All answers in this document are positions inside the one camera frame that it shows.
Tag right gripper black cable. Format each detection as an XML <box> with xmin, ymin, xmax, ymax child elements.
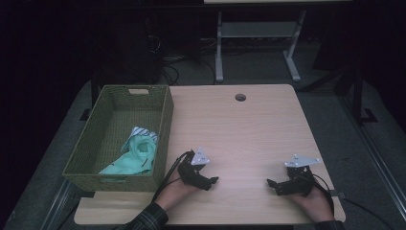
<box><xmin>309</xmin><ymin>172</ymin><xmax>336</xmax><ymax>216</ymax></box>

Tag mint green baby garment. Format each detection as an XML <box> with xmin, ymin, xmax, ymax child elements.
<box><xmin>99</xmin><ymin>126</ymin><xmax>159</xmax><ymax>176</ymax></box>

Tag person's right hand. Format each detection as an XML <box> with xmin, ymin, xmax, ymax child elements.
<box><xmin>288</xmin><ymin>187</ymin><xmax>335</xmax><ymax>223</ymax></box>

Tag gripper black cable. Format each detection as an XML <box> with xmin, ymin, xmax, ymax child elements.
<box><xmin>152</xmin><ymin>150</ymin><xmax>194</xmax><ymax>202</ymax></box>
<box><xmin>309</xmin><ymin>172</ymin><xmax>336</xmax><ymax>216</ymax></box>

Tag white metal table frame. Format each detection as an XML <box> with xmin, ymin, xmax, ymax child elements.
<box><xmin>214</xmin><ymin>9</ymin><xmax>307</xmax><ymax>83</ymax></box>

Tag thin black floor cable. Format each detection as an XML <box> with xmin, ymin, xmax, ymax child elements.
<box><xmin>342</xmin><ymin>197</ymin><xmax>397</xmax><ymax>230</ymax></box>

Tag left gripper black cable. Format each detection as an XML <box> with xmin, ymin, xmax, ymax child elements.
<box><xmin>152</xmin><ymin>150</ymin><xmax>194</xmax><ymax>202</ymax></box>

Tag person's left hand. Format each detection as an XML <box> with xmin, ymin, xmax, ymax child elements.
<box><xmin>154</xmin><ymin>177</ymin><xmax>201</xmax><ymax>212</ymax></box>

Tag aluminium floor rail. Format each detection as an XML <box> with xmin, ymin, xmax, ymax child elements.
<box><xmin>39</xmin><ymin>178</ymin><xmax>81</xmax><ymax>230</ymax></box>
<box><xmin>338</xmin><ymin>95</ymin><xmax>406</xmax><ymax>222</ymax></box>

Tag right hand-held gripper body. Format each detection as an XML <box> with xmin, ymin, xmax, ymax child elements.
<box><xmin>281</xmin><ymin>153</ymin><xmax>322</xmax><ymax>197</ymax></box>

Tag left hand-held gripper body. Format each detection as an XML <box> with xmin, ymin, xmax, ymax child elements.
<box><xmin>176</xmin><ymin>147</ymin><xmax>213</xmax><ymax>191</ymax></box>

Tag green woven basket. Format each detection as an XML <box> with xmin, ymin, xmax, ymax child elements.
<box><xmin>62</xmin><ymin>84</ymin><xmax>175</xmax><ymax>193</ymax></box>

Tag bundle of black floor cables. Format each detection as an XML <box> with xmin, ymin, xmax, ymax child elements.
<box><xmin>155</xmin><ymin>34</ymin><xmax>218</xmax><ymax>86</ymax></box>

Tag black metal stand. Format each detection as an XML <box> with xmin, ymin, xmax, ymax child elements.
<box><xmin>300</xmin><ymin>63</ymin><xmax>379</xmax><ymax>126</ymax></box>

